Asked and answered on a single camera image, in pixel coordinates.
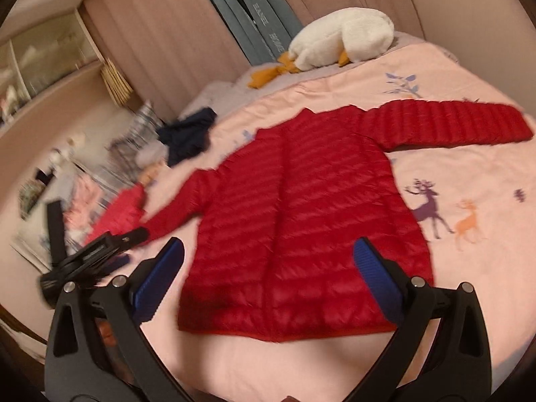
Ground red down jacket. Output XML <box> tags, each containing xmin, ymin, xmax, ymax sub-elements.
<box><xmin>144</xmin><ymin>100</ymin><xmax>533</xmax><ymax>342</ymax></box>
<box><xmin>84</xmin><ymin>183</ymin><xmax>146</xmax><ymax>245</ymax></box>

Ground pink folded clothes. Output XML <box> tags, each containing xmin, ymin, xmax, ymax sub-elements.
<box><xmin>64</xmin><ymin>173</ymin><xmax>103</xmax><ymax>230</ymax></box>

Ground plaid pillow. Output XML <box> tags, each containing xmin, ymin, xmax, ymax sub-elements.
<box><xmin>108</xmin><ymin>101</ymin><xmax>164</xmax><ymax>182</ymax></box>

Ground dark navy garment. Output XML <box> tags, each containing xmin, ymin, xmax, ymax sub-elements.
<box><xmin>156</xmin><ymin>107</ymin><xmax>217</xmax><ymax>168</ymax></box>

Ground pink printed duvet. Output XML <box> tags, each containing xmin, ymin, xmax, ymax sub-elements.
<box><xmin>132</xmin><ymin>44</ymin><xmax>535</xmax><ymax>401</ymax></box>

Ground yellow curtain tassel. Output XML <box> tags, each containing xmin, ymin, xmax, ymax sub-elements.
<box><xmin>101</xmin><ymin>58</ymin><xmax>134</xmax><ymax>106</ymax></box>

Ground beige curtain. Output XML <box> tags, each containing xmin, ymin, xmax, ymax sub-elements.
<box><xmin>80</xmin><ymin>0</ymin><xmax>424</xmax><ymax>119</ymax></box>

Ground white goose plush toy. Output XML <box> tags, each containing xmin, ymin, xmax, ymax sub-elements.
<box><xmin>248</xmin><ymin>7</ymin><xmax>394</xmax><ymax>89</ymax></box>

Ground wall shelf cabinet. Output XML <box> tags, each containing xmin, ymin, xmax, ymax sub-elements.
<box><xmin>1</xmin><ymin>9</ymin><xmax>103</xmax><ymax>133</ymax></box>

